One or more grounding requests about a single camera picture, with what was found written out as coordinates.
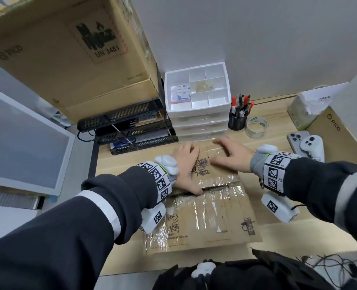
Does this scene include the brown cardboard box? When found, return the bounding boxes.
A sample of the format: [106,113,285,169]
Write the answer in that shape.
[305,106,357,172]

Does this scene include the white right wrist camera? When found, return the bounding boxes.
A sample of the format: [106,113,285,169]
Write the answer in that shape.
[261,193,300,223]

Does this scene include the person's right forearm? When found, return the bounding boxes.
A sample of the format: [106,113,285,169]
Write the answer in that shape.
[250,152,357,258]

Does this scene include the black power cable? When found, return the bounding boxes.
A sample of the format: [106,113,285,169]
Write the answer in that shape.
[77,130,98,143]

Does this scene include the left wrist marker band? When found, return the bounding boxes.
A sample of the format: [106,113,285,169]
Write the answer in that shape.
[137,161,172,205]

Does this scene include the white handheld controller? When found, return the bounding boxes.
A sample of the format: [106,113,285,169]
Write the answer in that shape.
[299,135,325,162]

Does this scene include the blue and red packets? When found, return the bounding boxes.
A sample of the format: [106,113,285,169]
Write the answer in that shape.
[172,83,191,104]

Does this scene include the wrist marker band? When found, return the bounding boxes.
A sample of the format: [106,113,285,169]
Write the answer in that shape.
[137,161,172,205]
[262,151,292,196]

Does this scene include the white wrist tracker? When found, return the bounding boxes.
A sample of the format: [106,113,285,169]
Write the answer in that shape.
[255,144,279,155]
[154,155,181,177]

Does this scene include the person's dark jacket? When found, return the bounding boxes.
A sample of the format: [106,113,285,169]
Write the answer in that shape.
[152,248,357,290]

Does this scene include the person's left forearm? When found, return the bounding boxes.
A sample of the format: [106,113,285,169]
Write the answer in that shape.
[0,164,167,290]

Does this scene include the black cables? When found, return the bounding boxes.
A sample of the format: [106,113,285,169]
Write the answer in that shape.
[298,253,357,282]

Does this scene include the black pen holder cup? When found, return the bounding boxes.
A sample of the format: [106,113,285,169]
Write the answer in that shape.
[228,112,248,131]

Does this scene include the bunch of pens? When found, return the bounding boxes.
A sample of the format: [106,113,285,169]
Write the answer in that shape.
[230,94,255,119]

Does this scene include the white right wrist tracker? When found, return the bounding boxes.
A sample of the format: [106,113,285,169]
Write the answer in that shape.
[255,144,279,155]

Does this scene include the white left wrist tracker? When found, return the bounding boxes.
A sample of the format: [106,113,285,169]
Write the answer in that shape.
[154,155,181,177]

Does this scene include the white framed panel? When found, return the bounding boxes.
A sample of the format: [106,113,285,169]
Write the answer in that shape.
[0,83,76,197]

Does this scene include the person's right hand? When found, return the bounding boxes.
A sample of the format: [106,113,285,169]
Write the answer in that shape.
[211,137,257,173]

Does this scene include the clear tape roll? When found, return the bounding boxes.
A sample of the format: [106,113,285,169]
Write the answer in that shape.
[245,116,270,139]

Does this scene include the person's left hand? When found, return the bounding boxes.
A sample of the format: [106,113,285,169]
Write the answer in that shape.
[170,143,204,196]

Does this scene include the white chest tracker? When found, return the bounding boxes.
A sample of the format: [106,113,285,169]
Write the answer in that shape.
[193,259,216,279]

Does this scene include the large printed cardboard box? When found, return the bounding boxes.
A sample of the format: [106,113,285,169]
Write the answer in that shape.
[0,0,161,125]

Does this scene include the clear bag of small parts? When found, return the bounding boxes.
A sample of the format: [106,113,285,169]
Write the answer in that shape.
[190,80,216,94]

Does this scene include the white box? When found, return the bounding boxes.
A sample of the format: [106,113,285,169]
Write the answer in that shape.
[332,63,357,125]

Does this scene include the taped cardboard box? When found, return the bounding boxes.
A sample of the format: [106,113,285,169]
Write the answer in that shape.
[145,143,263,256]

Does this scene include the black stacked letter tray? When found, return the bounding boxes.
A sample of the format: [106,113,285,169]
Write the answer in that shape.
[77,98,179,156]

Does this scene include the white plastic drawer organizer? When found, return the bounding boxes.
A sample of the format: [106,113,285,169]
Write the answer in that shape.
[164,61,234,143]

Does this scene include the grey smartphone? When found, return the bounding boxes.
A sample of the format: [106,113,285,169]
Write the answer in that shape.
[287,132,310,154]

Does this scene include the right wrist marker band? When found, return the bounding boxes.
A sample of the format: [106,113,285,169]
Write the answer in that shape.
[262,151,292,196]

